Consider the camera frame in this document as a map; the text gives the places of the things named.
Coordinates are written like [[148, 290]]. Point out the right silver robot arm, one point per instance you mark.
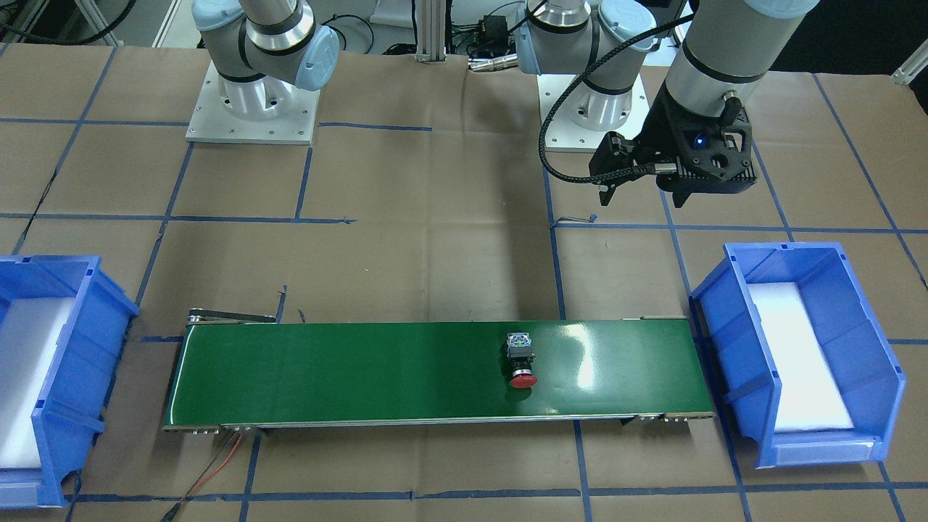
[[265, 52]]

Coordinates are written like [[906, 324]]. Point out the black power adapter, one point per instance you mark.
[[491, 29]]

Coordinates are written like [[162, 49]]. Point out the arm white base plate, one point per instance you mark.
[[586, 116], [264, 111]]

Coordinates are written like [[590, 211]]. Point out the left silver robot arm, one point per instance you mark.
[[728, 46]]

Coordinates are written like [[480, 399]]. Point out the blue plastic bin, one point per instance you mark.
[[68, 413], [866, 370]]

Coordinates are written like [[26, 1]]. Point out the red push button switch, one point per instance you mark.
[[520, 355]]

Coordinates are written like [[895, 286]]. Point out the white foam pad bin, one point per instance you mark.
[[29, 333], [809, 399]]

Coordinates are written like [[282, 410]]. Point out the aluminium frame post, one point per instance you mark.
[[431, 25]]

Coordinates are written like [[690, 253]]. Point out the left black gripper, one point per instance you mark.
[[661, 133]]

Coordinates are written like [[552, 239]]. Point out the green conveyor belt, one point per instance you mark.
[[302, 375]]

